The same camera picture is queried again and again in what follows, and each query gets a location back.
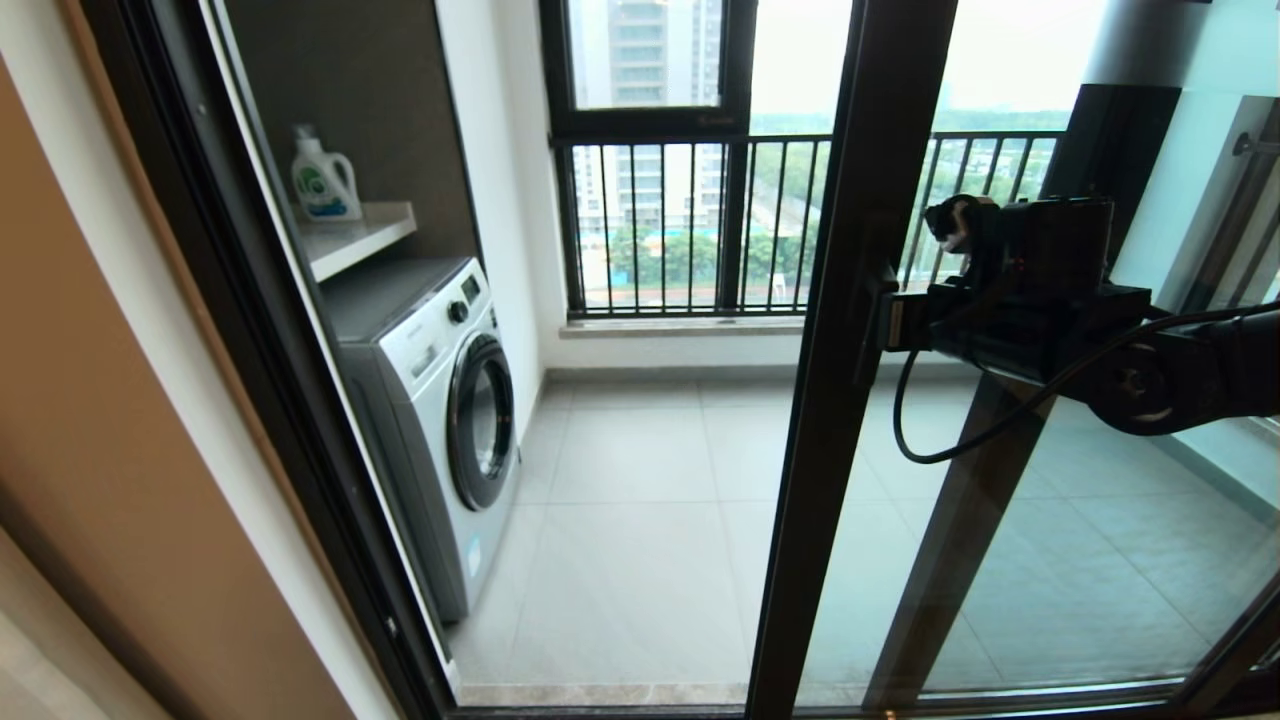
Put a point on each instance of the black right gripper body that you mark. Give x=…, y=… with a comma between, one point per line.
x=1020, y=325

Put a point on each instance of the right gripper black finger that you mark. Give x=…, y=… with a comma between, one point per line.
x=915, y=325

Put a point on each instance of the dark framed sliding glass door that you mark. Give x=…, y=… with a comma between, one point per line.
x=850, y=250

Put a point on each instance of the black metal balcony railing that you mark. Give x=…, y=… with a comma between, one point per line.
x=1245, y=240
x=790, y=138

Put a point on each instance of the grey stone window sill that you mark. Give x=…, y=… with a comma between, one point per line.
x=680, y=327

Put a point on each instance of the dark framed glass door panel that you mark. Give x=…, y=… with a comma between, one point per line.
x=960, y=560

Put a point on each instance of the white front-load washing machine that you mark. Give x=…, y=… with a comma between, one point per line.
x=440, y=400

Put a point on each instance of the white shelf board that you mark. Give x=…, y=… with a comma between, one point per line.
x=358, y=238

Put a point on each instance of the brown cabinet back panel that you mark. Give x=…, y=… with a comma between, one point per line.
x=370, y=100

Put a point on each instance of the white detergent bottle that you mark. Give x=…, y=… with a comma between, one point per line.
x=325, y=183

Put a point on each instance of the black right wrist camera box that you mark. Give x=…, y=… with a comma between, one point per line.
x=1060, y=240

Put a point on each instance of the black window frame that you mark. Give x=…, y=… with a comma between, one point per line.
x=650, y=122

